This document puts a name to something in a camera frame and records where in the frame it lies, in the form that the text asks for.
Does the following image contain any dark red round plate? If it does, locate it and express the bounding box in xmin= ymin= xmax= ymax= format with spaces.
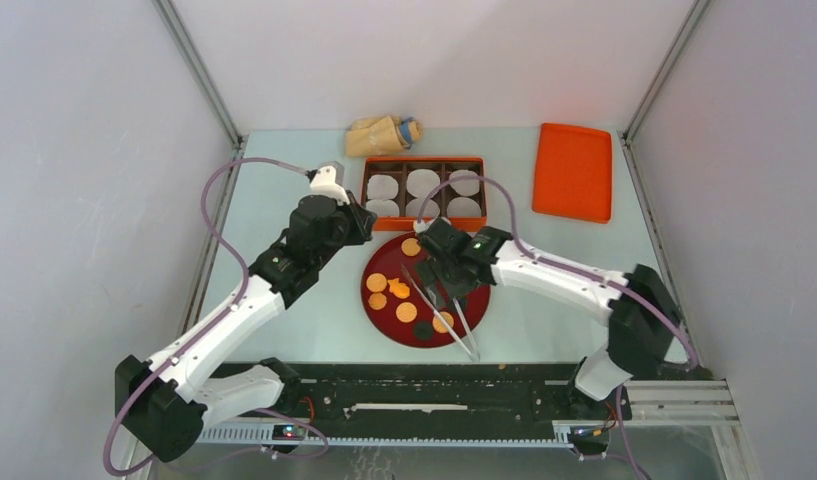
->
xmin=360 ymin=233 xmax=491 ymax=349

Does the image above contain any orange cookie box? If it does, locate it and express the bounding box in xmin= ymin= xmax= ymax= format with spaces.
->
xmin=361 ymin=156 xmax=487 ymax=232

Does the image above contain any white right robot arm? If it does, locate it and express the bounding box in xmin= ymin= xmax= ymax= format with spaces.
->
xmin=414 ymin=219 xmax=689 ymax=418

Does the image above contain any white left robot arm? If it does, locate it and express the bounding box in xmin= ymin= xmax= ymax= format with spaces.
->
xmin=106 ymin=192 xmax=377 ymax=462

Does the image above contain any round tan cookie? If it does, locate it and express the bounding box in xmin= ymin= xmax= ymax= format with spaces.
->
xmin=395 ymin=302 xmax=418 ymax=324
xmin=365 ymin=273 xmax=388 ymax=293
xmin=400 ymin=237 xmax=422 ymax=257
xmin=432 ymin=311 xmax=454 ymax=334

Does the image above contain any orange fish shaped cookie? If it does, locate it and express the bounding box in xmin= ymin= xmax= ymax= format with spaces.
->
xmin=387 ymin=278 xmax=411 ymax=299

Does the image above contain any dark chocolate round cookie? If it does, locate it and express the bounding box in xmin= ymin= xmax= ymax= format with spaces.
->
xmin=412 ymin=322 xmax=435 ymax=342

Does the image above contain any white paper cupcake liner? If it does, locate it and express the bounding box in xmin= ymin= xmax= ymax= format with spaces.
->
xmin=446 ymin=197 xmax=483 ymax=218
xmin=365 ymin=199 xmax=401 ymax=218
xmin=405 ymin=198 xmax=440 ymax=218
xmin=406 ymin=169 xmax=440 ymax=199
xmin=366 ymin=174 xmax=399 ymax=200
xmin=448 ymin=169 xmax=482 ymax=197

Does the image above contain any beige cloth bag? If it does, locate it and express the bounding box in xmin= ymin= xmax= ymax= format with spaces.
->
xmin=344 ymin=115 xmax=424 ymax=158

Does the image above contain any orange box lid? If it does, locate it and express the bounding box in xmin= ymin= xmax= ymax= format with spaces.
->
xmin=531 ymin=123 xmax=613 ymax=224

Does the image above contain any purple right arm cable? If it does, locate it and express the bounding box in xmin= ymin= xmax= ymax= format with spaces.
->
xmin=414 ymin=175 xmax=701 ymax=480

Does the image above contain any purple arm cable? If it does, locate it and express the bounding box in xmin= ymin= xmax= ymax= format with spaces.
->
xmin=414 ymin=175 xmax=701 ymax=480
xmin=103 ymin=156 xmax=317 ymax=478

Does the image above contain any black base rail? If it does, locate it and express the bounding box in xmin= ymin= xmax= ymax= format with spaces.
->
xmin=273 ymin=363 xmax=632 ymax=442

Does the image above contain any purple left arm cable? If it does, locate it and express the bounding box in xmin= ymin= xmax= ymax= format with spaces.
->
xmin=103 ymin=156 xmax=317 ymax=478

